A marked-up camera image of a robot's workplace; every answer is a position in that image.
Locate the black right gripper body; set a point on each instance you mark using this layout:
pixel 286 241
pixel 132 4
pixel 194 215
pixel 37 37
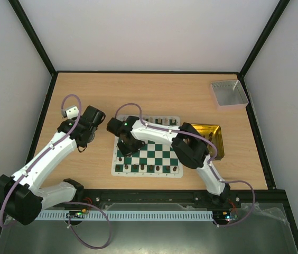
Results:
pixel 129 143

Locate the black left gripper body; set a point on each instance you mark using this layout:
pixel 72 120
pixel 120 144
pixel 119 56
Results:
pixel 91 137

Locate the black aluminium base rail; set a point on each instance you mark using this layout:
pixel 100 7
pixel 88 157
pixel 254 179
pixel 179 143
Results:
pixel 195 198

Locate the gold metal tin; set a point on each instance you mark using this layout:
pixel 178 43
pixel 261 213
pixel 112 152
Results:
pixel 212 133

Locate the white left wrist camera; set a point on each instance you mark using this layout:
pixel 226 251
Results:
pixel 70 112

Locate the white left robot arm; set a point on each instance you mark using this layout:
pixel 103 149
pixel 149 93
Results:
pixel 22 196

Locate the grey slotted cable duct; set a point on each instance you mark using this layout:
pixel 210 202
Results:
pixel 58 215

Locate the green white chess board mat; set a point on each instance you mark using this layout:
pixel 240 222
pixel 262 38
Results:
pixel 152 153

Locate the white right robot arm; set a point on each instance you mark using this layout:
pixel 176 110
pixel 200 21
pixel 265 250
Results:
pixel 190 147

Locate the silver pink tin lid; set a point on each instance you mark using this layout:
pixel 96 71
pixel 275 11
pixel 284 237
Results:
pixel 228 95

